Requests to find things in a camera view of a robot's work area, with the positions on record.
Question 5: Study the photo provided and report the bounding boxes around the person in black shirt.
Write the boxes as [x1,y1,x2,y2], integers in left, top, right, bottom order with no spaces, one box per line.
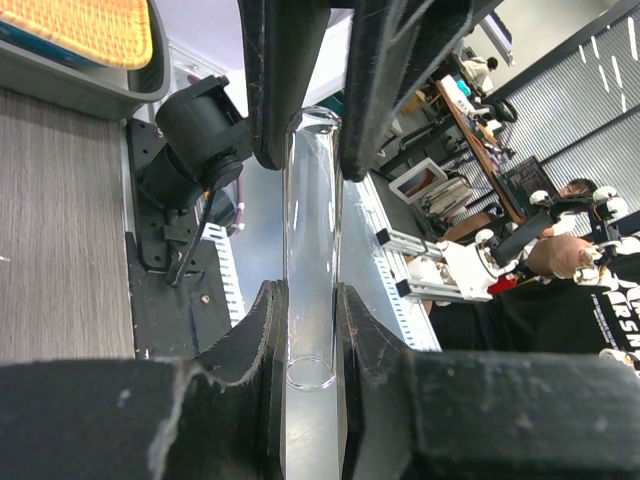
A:
[429,178,640,361]

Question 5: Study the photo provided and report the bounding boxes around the white teleoperation device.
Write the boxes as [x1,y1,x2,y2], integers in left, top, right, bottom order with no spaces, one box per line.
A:
[437,186,639,302]

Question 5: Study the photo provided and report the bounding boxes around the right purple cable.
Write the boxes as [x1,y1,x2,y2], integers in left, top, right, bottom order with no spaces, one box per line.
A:
[232,174,247,234]

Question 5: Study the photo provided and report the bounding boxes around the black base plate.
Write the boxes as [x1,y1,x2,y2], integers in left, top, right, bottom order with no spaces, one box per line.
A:
[125,119,232,359]

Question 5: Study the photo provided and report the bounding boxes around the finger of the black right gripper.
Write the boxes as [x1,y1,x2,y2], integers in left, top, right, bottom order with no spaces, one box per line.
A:
[238,0,331,171]
[339,0,500,182]

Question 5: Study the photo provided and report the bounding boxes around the wooden desk in background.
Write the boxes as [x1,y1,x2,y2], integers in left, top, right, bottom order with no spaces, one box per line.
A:
[435,81,525,224]

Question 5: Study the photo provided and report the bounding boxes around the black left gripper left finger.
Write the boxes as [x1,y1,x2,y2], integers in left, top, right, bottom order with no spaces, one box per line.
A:
[1,281,288,479]

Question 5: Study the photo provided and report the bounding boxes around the dark grey tray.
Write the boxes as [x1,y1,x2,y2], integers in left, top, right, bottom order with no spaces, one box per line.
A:
[1,1,170,120]

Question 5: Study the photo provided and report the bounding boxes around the white slotted cable duct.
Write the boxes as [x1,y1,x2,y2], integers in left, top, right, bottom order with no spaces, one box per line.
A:
[202,222,246,327]

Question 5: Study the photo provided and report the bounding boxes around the clear glass test tube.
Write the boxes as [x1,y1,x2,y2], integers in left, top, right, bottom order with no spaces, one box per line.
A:
[283,106,343,391]

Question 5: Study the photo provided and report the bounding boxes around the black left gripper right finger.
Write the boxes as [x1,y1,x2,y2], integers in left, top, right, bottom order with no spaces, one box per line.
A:
[334,284,639,479]

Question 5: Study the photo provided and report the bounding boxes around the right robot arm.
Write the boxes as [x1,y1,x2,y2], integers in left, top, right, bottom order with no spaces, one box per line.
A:
[139,1,477,211]

